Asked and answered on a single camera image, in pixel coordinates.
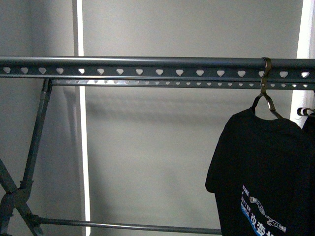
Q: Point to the black printed t-shirt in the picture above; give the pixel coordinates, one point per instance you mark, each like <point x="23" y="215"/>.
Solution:
<point x="262" y="174"/>

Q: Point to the metal clothes hanger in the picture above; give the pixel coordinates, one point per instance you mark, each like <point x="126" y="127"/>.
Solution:
<point x="263" y="91"/>

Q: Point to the grey metal drying rack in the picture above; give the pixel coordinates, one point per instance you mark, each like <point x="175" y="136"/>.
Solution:
<point x="159" y="72"/>

